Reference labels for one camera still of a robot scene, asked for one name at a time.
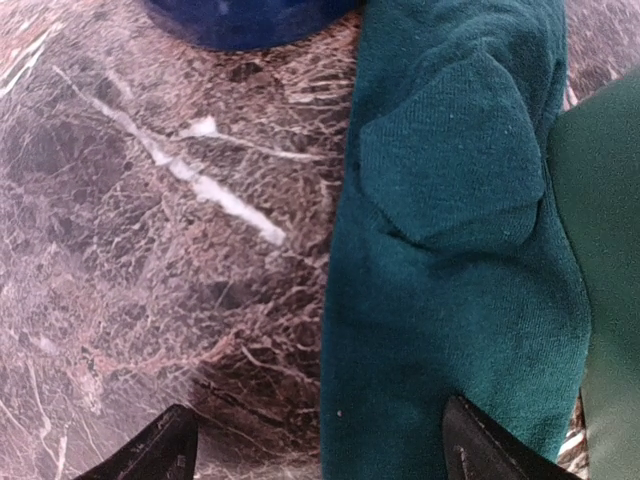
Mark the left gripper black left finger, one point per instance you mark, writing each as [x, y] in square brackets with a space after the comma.
[165, 449]

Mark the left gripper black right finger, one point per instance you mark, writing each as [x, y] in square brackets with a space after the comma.
[476, 447]

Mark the dark green sock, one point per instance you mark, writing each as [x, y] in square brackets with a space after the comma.
[450, 271]

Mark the green compartment tray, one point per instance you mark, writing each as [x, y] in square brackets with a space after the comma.
[594, 162]

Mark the dark blue mug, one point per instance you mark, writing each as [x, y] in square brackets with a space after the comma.
[245, 25]

